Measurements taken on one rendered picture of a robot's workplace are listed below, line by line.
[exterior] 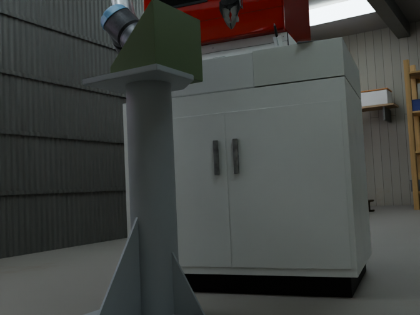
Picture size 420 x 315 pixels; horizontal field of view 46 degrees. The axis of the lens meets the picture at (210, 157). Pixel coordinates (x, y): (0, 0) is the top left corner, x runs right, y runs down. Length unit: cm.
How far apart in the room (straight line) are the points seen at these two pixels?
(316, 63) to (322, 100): 15
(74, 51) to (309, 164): 302
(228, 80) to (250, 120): 19
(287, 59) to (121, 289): 104
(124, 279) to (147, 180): 33
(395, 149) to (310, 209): 708
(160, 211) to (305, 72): 77
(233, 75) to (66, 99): 253
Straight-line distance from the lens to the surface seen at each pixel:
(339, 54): 193
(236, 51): 272
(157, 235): 166
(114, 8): 189
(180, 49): 175
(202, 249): 204
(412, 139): 744
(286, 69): 196
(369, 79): 916
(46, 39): 434
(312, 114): 191
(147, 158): 166
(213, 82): 205
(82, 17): 470
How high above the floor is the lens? 42
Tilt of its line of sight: 4 degrees up
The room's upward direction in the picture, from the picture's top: 3 degrees counter-clockwise
